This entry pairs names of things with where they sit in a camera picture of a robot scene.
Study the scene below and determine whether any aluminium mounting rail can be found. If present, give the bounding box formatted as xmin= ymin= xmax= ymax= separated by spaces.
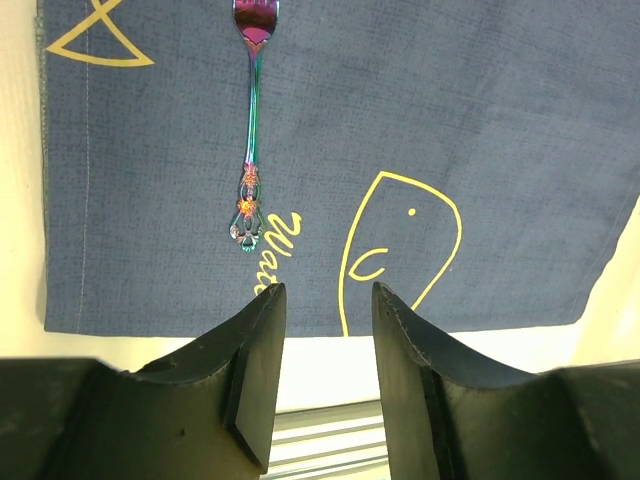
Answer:
xmin=262 ymin=400 xmax=391 ymax=480

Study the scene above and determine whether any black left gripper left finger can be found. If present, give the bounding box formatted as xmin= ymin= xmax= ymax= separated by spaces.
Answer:
xmin=1 ymin=284 xmax=287 ymax=479

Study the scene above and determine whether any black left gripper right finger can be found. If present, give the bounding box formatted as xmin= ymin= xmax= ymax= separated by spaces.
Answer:
xmin=372 ymin=283 xmax=639 ymax=479

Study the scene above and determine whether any iridescent purple fork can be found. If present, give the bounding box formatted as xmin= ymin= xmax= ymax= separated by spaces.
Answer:
xmin=229 ymin=0 xmax=280 ymax=252

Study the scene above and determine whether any blue fish placemat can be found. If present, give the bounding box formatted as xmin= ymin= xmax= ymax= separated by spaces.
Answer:
xmin=38 ymin=1 xmax=639 ymax=337

